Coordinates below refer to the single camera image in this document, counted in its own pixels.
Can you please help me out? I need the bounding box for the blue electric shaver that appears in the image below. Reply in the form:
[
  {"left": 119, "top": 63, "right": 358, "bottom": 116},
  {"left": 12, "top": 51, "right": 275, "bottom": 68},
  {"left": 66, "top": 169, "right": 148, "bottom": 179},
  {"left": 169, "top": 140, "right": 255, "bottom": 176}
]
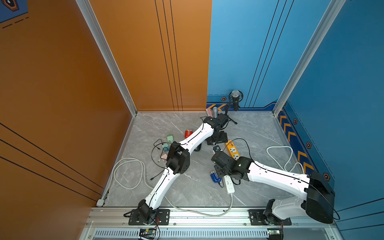
[{"left": 210, "top": 171, "right": 222, "bottom": 184}]

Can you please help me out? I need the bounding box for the yellow power strip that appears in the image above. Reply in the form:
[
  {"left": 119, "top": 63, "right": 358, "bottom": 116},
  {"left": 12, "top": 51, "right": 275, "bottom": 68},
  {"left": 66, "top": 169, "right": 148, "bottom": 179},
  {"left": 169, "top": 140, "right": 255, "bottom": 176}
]
[{"left": 226, "top": 141, "right": 240, "bottom": 161}]

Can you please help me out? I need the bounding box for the white power strip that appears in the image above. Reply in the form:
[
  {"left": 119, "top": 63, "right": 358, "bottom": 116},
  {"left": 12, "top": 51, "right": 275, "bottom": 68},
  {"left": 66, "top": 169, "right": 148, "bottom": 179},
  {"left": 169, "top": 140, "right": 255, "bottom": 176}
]
[{"left": 223, "top": 175, "right": 235, "bottom": 195}]

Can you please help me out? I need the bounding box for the red electric shaver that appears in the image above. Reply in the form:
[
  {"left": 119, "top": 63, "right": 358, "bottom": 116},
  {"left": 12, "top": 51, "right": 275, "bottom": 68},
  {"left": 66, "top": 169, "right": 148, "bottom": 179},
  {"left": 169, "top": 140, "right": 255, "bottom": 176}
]
[{"left": 185, "top": 130, "right": 193, "bottom": 138}]

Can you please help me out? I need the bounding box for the green USB charger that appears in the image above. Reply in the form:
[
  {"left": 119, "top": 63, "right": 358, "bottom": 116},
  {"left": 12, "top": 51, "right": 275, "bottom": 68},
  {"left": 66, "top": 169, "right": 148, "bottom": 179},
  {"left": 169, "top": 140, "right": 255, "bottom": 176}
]
[{"left": 167, "top": 135, "right": 174, "bottom": 143}]

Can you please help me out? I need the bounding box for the teal USB charger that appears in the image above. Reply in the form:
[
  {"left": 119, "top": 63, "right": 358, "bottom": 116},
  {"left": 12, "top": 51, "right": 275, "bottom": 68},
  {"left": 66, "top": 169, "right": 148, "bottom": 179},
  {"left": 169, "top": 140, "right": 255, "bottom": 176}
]
[{"left": 162, "top": 143, "right": 170, "bottom": 152}]

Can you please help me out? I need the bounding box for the pink USB charger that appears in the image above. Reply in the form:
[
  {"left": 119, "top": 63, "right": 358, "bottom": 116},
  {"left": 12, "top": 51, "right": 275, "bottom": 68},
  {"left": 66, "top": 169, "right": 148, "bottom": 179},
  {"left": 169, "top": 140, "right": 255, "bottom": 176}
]
[{"left": 161, "top": 154, "right": 168, "bottom": 162}]

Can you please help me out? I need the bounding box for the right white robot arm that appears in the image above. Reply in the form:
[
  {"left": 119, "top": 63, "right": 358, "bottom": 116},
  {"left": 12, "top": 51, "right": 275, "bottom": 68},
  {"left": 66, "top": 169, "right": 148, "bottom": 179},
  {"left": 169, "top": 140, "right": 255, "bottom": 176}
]
[{"left": 211, "top": 149, "right": 336, "bottom": 224}]

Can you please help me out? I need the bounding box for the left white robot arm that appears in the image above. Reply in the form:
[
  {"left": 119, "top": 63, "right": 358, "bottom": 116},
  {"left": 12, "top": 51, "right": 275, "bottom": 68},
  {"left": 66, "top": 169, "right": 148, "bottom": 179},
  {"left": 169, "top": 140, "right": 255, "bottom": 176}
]
[{"left": 137, "top": 114, "right": 230, "bottom": 224}]

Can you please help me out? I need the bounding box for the grey handheld microphone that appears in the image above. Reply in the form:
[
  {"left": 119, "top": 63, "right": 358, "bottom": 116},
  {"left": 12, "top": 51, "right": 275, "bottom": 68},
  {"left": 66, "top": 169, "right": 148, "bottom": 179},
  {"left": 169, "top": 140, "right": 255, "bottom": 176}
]
[{"left": 212, "top": 107, "right": 219, "bottom": 118}]

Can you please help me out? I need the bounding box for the black microphone on tripod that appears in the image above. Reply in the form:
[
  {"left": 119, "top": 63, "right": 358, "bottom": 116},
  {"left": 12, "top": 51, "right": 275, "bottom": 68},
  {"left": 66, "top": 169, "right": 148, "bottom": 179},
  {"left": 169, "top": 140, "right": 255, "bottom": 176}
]
[{"left": 225, "top": 90, "right": 244, "bottom": 125}]

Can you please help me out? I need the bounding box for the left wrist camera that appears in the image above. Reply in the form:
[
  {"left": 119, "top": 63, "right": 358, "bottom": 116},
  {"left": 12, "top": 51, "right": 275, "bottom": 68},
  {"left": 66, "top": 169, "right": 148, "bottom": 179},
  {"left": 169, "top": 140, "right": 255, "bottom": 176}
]
[{"left": 217, "top": 114, "right": 229, "bottom": 129}]

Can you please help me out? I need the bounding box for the white cable of yellow strip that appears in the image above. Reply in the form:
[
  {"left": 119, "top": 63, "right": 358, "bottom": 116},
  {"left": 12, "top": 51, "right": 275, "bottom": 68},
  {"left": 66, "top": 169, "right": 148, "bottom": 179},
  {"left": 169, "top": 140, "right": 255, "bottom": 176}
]
[{"left": 266, "top": 145, "right": 305, "bottom": 175}]

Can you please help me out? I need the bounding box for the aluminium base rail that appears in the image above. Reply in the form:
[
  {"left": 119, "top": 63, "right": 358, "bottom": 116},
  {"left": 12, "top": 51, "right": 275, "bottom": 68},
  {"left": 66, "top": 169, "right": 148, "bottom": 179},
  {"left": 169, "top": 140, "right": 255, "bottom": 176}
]
[{"left": 78, "top": 206, "right": 301, "bottom": 240}]

